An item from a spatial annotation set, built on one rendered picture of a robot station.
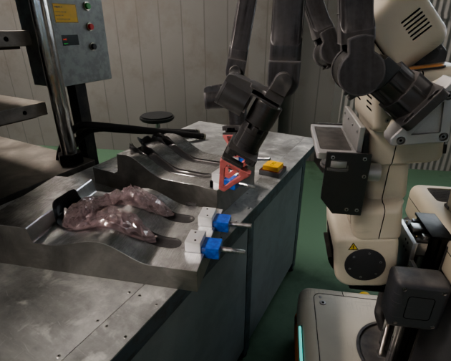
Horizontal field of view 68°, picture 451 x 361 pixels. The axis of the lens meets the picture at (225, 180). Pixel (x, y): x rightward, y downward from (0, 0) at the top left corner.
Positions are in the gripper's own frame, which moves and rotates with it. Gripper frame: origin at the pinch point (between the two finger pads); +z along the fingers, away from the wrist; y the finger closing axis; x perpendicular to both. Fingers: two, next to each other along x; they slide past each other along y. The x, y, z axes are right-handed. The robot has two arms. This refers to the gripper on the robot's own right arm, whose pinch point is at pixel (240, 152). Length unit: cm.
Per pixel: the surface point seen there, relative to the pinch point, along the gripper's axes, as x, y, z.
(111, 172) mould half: -40.0, 17.6, 3.9
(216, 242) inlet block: 11.2, 35.8, 13.5
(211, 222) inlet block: 6.0, 29.2, 11.8
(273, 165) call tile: 3.1, -19.5, 8.2
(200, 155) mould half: -18.8, -4.8, 1.9
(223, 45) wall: -117, -205, -65
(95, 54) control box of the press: -80, -19, -41
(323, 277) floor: 6, -80, 86
